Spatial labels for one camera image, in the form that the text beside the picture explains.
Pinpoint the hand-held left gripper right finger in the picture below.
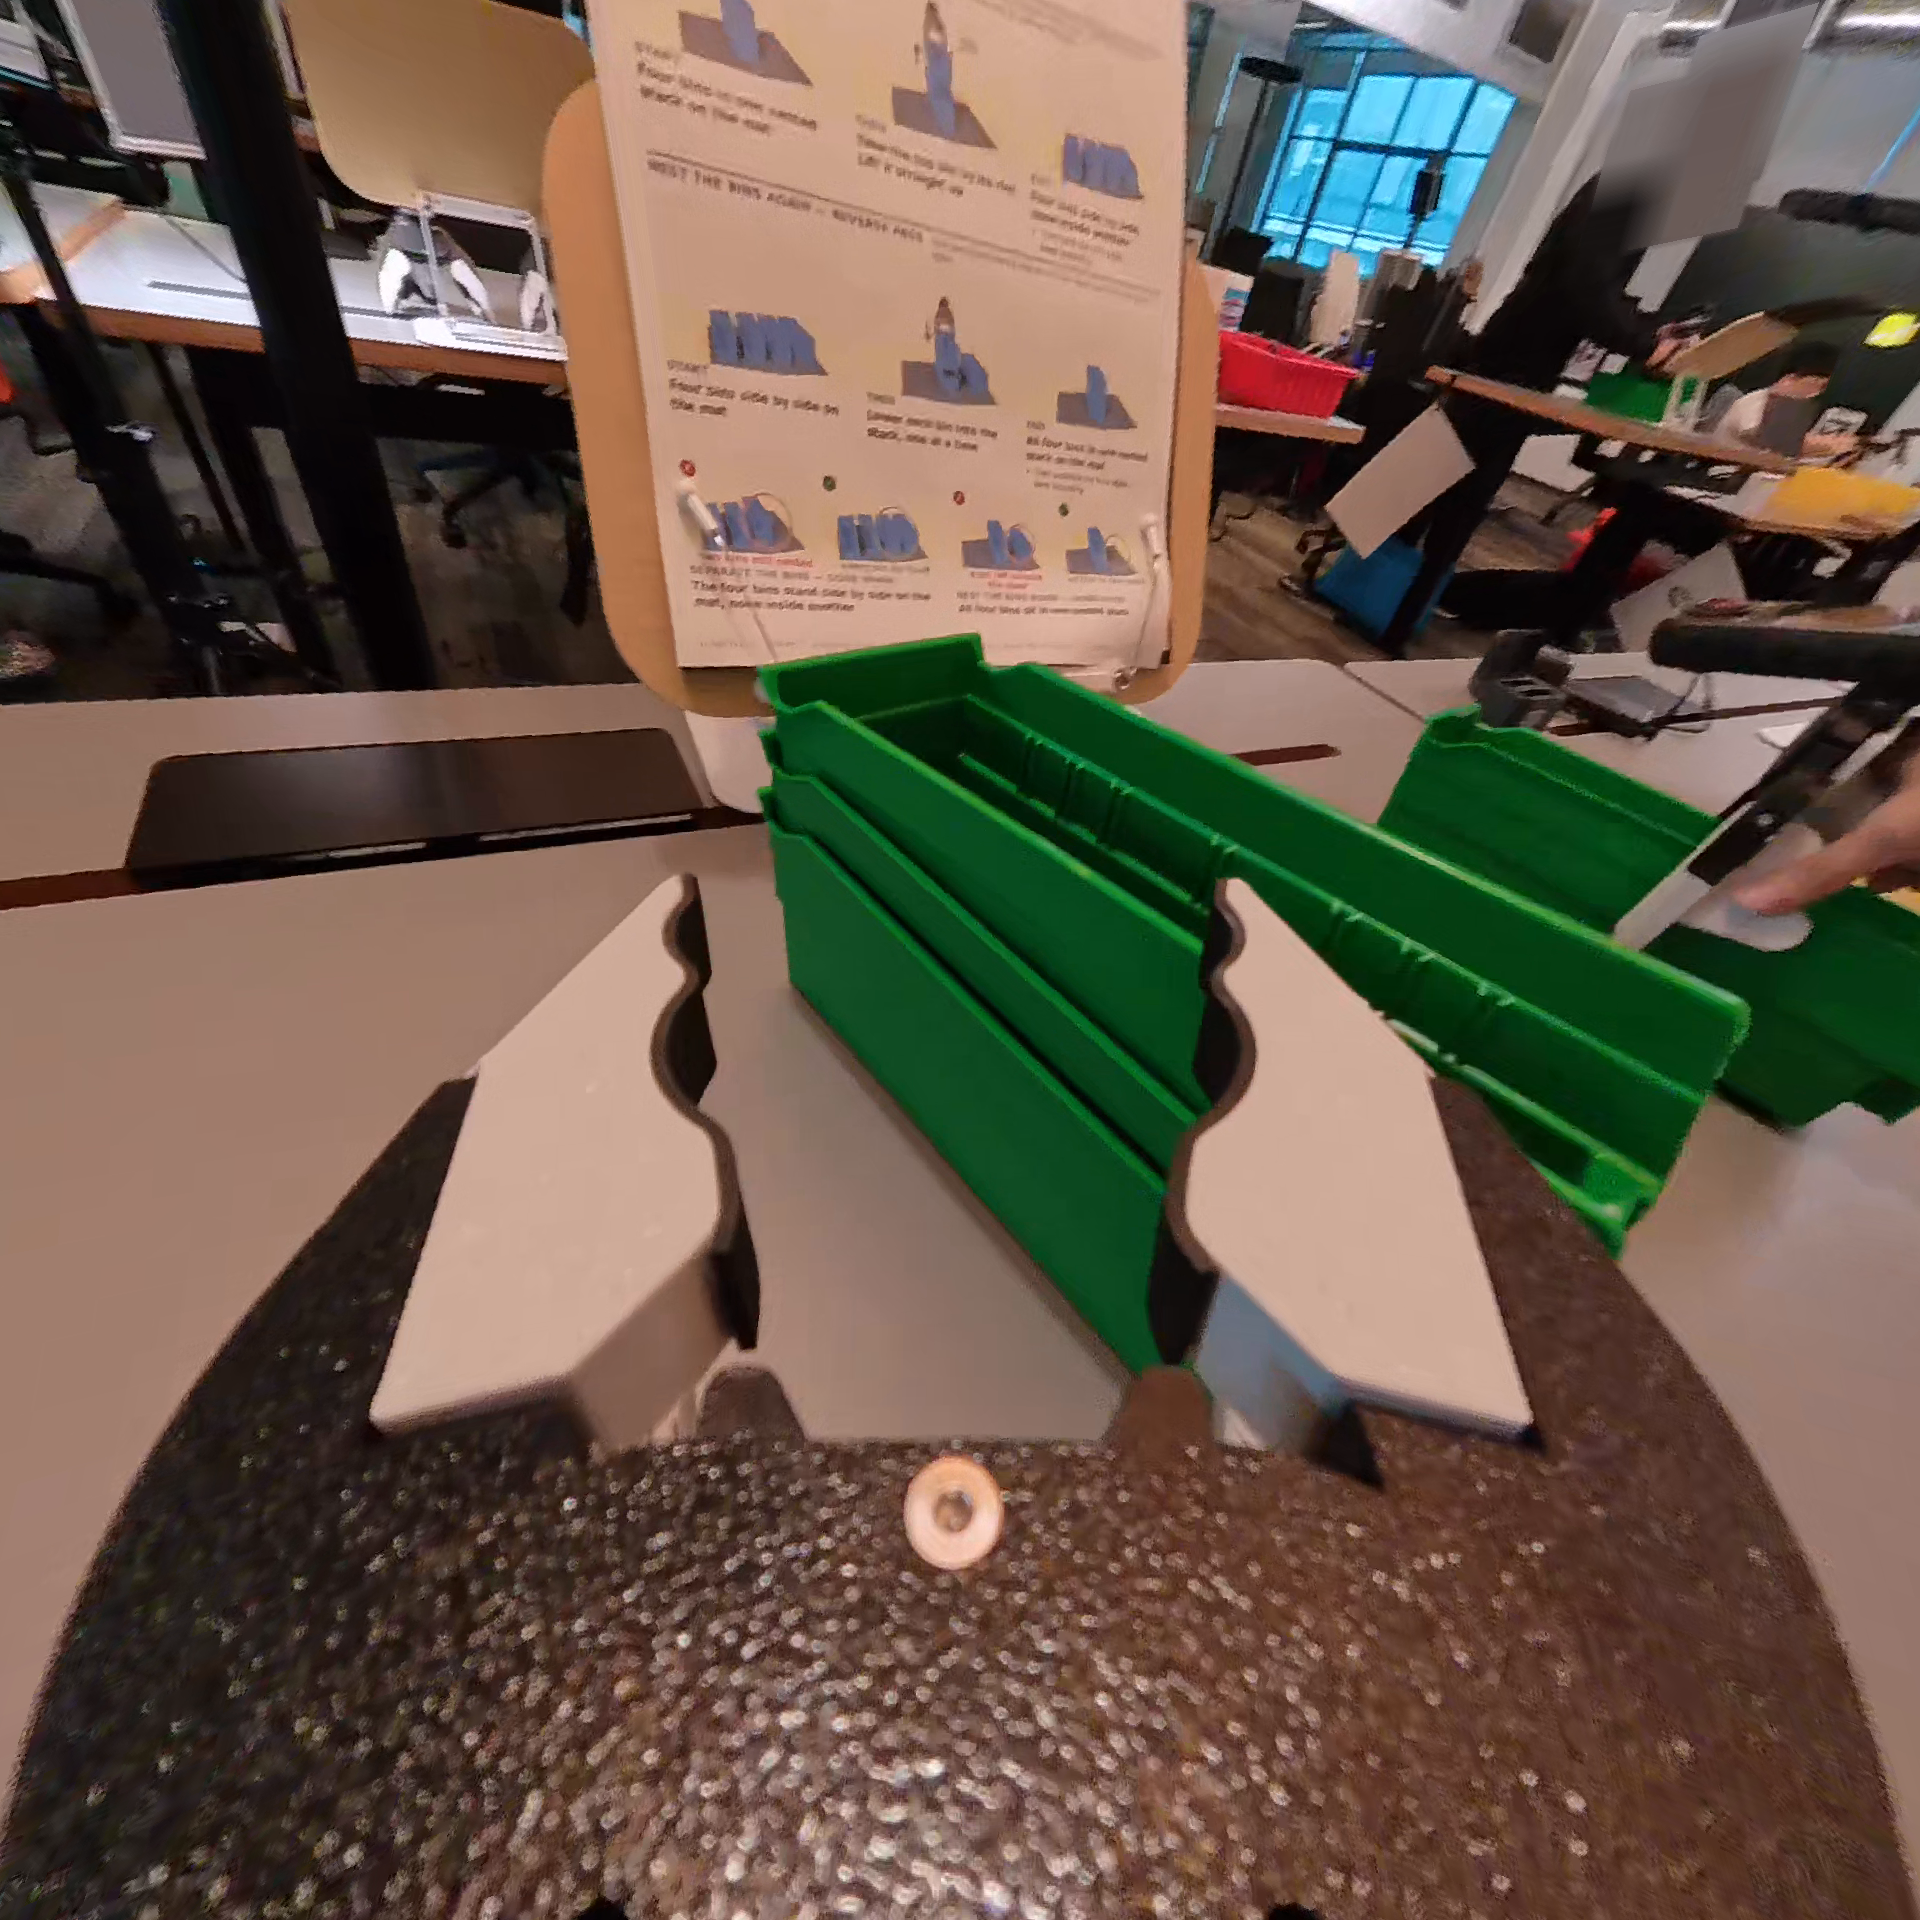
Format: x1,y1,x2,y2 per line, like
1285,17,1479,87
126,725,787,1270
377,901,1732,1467
1143,873,1537,1460

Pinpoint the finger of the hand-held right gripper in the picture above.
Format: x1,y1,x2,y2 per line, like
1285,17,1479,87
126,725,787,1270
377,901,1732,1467
1608,695,1910,957

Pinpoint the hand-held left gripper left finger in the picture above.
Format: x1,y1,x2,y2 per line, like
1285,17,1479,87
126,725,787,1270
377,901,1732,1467
367,873,763,1455

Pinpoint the dark wooden desk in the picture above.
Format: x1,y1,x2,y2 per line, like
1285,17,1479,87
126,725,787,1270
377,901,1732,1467
1422,363,1801,481

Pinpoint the grey desk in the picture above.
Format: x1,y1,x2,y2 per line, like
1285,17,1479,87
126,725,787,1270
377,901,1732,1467
0,655,1920,1920

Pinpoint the black desk panel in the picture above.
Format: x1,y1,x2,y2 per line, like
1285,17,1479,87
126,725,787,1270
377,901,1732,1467
123,729,707,881

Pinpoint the person's right hand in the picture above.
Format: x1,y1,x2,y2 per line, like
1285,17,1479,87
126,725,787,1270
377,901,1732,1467
1739,787,1920,921

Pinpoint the yellow plastic bin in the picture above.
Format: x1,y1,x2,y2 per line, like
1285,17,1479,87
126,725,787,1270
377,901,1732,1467
1747,463,1920,540

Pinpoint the black charging dock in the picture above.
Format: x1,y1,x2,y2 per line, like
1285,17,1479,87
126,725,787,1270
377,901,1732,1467
1467,626,1573,732

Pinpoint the adjoining grey table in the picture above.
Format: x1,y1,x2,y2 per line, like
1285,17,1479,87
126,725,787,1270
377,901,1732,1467
1347,644,1920,782

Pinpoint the blue bag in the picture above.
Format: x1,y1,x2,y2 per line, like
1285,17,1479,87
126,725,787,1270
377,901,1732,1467
1316,532,1454,644

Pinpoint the grey hanging card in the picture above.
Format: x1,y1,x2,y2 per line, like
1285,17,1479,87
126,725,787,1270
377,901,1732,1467
1324,404,1479,561

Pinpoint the white stand base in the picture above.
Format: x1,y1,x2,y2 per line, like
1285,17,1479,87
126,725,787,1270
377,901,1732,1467
678,693,774,819

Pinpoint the red plastic bin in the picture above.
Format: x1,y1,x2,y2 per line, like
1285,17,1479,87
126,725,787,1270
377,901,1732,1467
1215,326,1359,417

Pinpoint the large window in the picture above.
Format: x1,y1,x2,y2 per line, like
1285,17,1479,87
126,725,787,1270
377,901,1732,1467
1257,76,1519,274

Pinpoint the clear acrylic stand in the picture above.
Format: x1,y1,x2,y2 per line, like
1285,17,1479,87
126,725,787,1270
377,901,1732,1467
372,193,559,355

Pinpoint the light wooden table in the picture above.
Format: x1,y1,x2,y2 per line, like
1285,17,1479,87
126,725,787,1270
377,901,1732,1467
0,195,571,394

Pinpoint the black post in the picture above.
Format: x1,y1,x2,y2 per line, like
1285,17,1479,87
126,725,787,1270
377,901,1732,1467
158,0,441,695

